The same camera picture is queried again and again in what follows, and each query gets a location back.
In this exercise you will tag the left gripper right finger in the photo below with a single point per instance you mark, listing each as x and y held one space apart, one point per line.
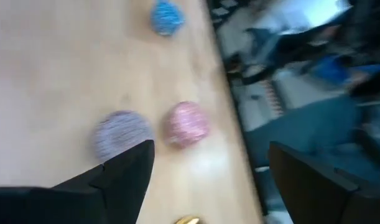
304 186

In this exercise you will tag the person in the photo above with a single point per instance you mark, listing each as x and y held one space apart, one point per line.
301 133

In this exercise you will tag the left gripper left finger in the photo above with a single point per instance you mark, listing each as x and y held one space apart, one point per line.
127 180

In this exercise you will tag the blue patterned candle tin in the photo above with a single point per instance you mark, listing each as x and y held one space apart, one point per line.
166 17

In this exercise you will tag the pink ball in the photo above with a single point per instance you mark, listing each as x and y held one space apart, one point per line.
186 124

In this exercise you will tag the tallest gold candlestick holder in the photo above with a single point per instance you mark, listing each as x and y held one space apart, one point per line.
186 221

